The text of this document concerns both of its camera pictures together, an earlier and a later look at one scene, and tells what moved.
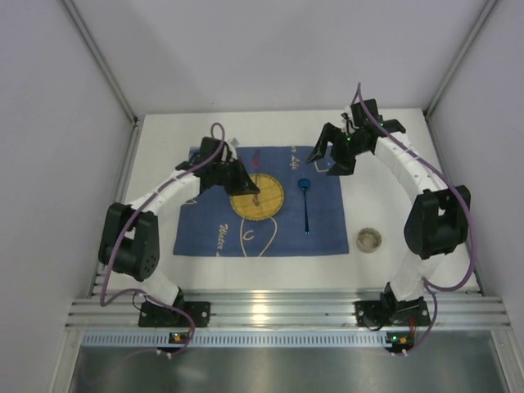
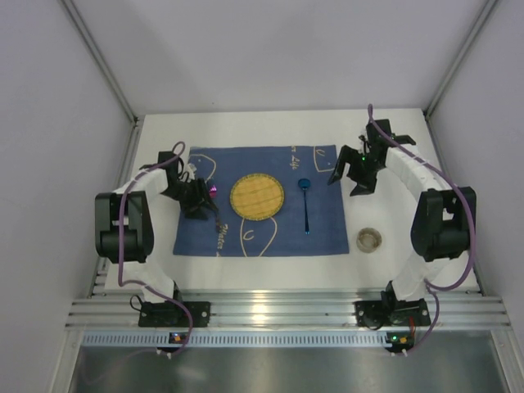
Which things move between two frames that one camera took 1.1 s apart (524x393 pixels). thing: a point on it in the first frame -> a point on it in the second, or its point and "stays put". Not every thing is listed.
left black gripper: [231, 176] -> [196, 201]
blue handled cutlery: [304, 183] stays put
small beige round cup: [368, 240] stays put
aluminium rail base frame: [283, 313] stays put
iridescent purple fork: [255, 160] -> [213, 194]
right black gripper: [340, 146] -> [356, 170]
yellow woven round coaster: [271, 200] stays put
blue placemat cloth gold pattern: [310, 219] stays put
